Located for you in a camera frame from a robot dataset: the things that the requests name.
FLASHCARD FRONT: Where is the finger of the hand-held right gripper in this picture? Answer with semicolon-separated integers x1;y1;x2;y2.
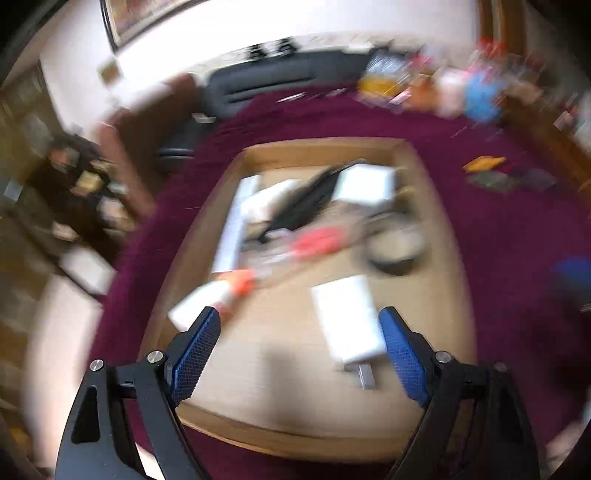
551;256;591;315

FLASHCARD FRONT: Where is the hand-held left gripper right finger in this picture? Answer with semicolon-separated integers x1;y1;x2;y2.
378;305;541;480

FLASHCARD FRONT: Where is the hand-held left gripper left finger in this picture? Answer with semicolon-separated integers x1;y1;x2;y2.
55;305;222;480

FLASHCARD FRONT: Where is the small grey metal piece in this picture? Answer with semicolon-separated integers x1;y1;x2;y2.
344;362;376;391

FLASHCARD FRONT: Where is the white glue stick orange cap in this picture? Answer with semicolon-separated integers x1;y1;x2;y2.
167;268;257;330

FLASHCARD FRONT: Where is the small white box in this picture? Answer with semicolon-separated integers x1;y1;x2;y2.
310;275;386;363

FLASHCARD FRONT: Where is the black tape roll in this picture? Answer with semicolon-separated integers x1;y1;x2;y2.
365;212;426;277

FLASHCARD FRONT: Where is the shallow cardboard box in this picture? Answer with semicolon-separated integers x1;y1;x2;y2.
139;137;478;462

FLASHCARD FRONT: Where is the long white marker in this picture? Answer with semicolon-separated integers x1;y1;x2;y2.
211;175;262;274

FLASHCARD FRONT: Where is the clear package with red item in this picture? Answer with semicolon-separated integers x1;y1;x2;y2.
240;222;365;278

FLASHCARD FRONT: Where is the black lipstick tube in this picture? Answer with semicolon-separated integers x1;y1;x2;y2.
392;185;414;217

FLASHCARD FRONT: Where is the small white bottle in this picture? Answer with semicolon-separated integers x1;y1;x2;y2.
240;179;303;222

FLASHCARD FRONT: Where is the white charger block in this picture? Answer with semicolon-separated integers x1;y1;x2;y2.
332;164;399;206

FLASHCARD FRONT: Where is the long black marker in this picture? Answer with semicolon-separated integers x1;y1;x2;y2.
256;159;368;243

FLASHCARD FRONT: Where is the purple velvet tablecloth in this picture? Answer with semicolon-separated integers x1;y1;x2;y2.
92;85;591;480

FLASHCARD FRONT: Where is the dark grey marker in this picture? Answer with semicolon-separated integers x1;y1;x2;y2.
508;167;557;192

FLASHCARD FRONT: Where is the green marker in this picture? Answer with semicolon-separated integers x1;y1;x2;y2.
466;171;513;192

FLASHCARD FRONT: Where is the yellow pen black cap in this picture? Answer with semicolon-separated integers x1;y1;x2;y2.
463;156;506;174

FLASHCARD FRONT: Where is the wooden sideboard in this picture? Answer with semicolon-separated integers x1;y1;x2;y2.
499;46;591;185

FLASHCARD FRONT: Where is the brown armchair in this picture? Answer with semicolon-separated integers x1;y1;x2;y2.
99;74;199;222

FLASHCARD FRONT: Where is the large white tub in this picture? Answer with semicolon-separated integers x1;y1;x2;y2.
434;69;467;118

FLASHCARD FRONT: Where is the red lid clear jar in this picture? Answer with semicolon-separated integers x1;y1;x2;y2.
471;39;506;75

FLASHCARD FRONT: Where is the orange label jar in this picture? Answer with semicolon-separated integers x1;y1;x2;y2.
406;78;437;112

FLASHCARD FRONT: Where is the yellow tape roll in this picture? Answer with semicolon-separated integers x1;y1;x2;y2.
358;74;393;95

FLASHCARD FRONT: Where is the clear plastic bag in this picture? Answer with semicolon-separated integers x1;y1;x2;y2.
365;51;407;81

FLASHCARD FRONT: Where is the black leather sofa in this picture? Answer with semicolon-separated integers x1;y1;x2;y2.
157;48;370;162

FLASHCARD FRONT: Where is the framed painting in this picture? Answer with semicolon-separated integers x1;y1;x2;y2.
99;0;195;51

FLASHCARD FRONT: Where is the small wall plaque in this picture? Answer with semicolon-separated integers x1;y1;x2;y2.
97;60;122;84

